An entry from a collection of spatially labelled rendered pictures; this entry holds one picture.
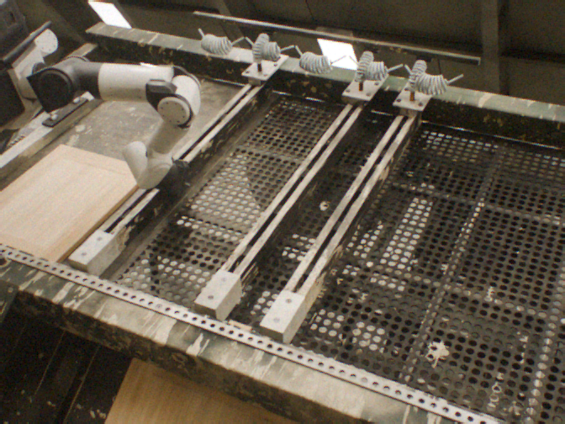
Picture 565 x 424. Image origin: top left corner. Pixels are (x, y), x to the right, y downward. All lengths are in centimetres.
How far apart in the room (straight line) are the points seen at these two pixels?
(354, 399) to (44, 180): 126
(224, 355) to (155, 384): 36
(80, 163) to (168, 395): 86
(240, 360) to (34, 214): 88
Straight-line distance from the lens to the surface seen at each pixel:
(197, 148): 219
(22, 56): 181
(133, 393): 192
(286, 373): 154
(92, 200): 215
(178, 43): 280
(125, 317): 172
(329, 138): 220
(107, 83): 172
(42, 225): 211
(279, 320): 161
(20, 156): 242
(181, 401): 186
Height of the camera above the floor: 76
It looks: 15 degrees up
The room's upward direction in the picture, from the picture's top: 22 degrees clockwise
